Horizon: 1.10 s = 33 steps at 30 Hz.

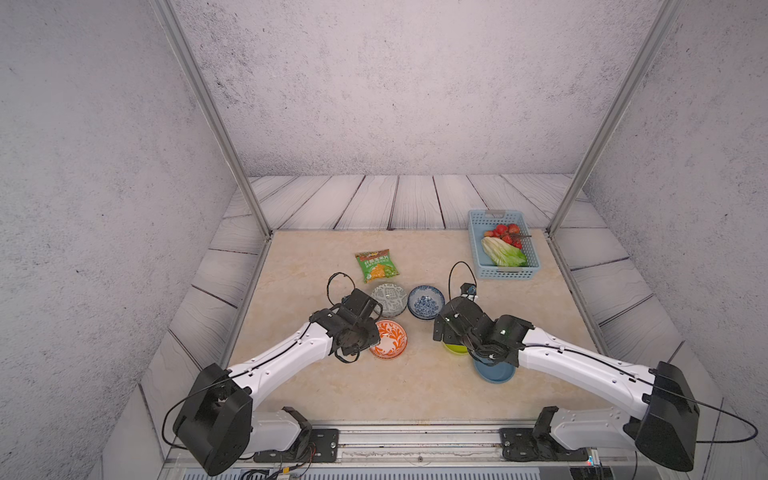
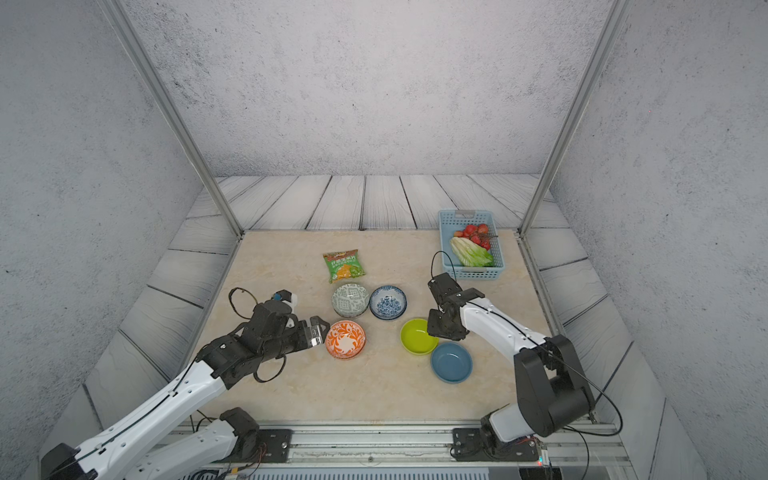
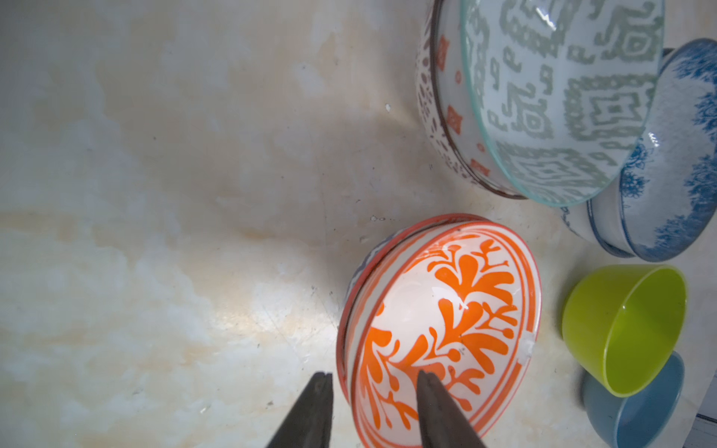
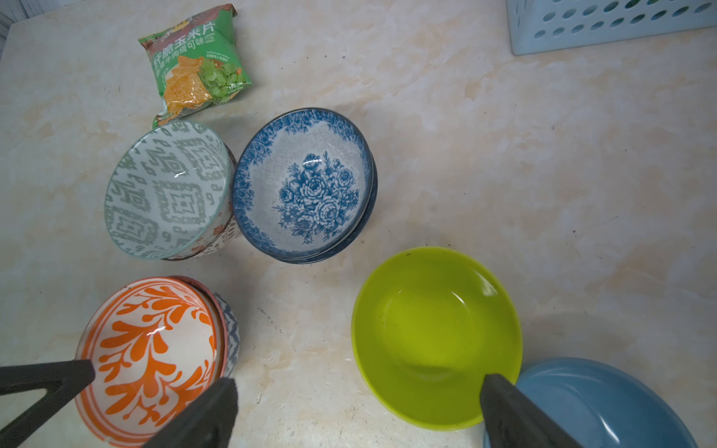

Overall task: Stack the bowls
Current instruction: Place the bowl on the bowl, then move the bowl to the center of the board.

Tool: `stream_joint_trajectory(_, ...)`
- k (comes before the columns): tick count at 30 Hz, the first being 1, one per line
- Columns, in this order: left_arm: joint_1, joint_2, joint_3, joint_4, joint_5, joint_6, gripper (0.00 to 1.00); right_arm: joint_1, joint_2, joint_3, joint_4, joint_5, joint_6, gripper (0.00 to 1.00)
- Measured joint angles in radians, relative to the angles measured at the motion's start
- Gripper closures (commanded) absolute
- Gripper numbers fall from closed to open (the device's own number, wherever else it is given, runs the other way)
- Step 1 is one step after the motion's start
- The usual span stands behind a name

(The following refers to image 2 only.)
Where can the green patterned white bowl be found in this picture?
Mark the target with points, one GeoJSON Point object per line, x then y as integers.
{"type": "Point", "coordinates": [350, 300]}

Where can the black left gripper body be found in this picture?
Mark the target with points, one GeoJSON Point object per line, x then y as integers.
{"type": "Point", "coordinates": [304, 341]}

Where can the slate blue plastic bowl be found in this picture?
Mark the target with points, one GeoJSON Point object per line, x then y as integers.
{"type": "Point", "coordinates": [451, 363]}

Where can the green lettuce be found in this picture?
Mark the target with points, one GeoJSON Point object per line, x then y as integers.
{"type": "Point", "coordinates": [471, 254]}

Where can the aluminium frame post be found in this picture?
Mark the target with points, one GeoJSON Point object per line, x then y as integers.
{"type": "Point", "coordinates": [131, 43]}
{"type": "Point", "coordinates": [610, 31]}

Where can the blue floral bowl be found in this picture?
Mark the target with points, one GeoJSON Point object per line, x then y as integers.
{"type": "Point", "coordinates": [388, 302]}

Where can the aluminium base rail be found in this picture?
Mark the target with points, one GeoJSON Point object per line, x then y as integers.
{"type": "Point", "coordinates": [421, 451]}

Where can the aluminium frame post left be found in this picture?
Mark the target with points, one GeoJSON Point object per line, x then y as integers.
{"type": "Point", "coordinates": [131, 43]}

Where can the light blue plastic basket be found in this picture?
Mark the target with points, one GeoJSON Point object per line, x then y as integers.
{"type": "Point", "coordinates": [453, 220]}

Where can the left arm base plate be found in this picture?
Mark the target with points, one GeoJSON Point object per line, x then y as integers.
{"type": "Point", "coordinates": [265, 446]}

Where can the aluminium frame post right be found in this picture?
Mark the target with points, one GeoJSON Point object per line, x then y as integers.
{"type": "Point", "coordinates": [610, 31]}

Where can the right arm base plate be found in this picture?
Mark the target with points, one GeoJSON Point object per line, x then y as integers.
{"type": "Point", "coordinates": [479, 445]}

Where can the red strawberries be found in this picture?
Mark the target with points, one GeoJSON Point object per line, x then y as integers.
{"type": "Point", "coordinates": [476, 233]}

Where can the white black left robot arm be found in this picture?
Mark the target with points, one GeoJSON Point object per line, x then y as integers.
{"type": "Point", "coordinates": [127, 449]}

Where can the lime green plastic bowl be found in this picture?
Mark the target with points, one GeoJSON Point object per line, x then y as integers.
{"type": "Point", "coordinates": [415, 338]}

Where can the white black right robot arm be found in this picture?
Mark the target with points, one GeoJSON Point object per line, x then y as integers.
{"type": "Point", "coordinates": [551, 388]}

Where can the orange leaf pattern bowl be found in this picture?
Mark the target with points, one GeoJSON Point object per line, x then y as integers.
{"type": "Point", "coordinates": [345, 340]}

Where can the green corn chips bag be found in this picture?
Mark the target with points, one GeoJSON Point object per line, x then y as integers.
{"type": "Point", "coordinates": [343, 265]}

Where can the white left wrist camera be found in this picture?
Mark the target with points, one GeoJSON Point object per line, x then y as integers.
{"type": "Point", "coordinates": [286, 297]}

